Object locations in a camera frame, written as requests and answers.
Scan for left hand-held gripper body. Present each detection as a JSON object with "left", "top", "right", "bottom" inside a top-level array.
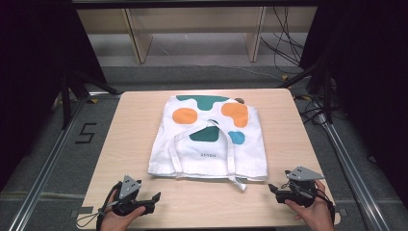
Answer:
[{"left": 112, "top": 175, "right": 156, "bottom": 217}]

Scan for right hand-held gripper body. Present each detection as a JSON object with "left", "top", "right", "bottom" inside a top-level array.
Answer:
[{"left": 274, "top": 166, "right": 325, "bottom": 208}]

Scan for white tote bag coloured blobs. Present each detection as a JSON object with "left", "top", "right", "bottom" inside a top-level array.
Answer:
[{"left": 147, "top": 94, "right": 268, "bottom": 193}]

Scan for person's right hand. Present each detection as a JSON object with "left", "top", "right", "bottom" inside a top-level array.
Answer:
[{"left": 284, "top": 179, "right": 335, "bottom": 231}]

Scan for person's left hand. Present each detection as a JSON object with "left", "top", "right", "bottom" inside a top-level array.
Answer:
[{"left": 100, "top": 189, "right": 146, "bottom": 231}]

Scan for black metal stand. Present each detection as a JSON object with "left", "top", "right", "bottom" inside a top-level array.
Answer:
[
  {"left": 60, "top": 68, "right": 122, "bottom": 130},
  {"left": 278, "top": 59, "right": 335, "bottom": 125}
]

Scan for black curtain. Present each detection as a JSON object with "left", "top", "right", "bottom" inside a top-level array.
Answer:
[
  {"left": 0, "top": 0, "right": 108, "bottom": 191},
  {"left": 298, "top": 0, "right": 408, "bottom": 210}
]

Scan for light wooden shelf unit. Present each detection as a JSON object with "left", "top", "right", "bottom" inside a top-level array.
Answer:
[{"left": 76, "top": 6, "right": 319, "bottom": 64}]

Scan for thin grey cord loop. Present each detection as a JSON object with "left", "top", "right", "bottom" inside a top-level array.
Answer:
[{"left": 76, "top": 208, "right": 109, "bottom": 229}]

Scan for aluminium floor rail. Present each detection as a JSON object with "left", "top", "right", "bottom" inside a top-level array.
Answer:
[
  {"left": 316, "top": 112, "right": 392, "bottom": 231},
  {"left": 8, "top": 91, "right": 123, "bottom": 231}
]

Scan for black floor cables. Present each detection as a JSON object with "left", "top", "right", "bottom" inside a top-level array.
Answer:
[{"left": 293, "top": 91, "right": 330, "bottom": 127}]

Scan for bundle of black hanging cables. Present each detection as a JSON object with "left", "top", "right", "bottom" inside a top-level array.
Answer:
[{"left": 259, "top": 6, "right": 306, "bottom": 75}]

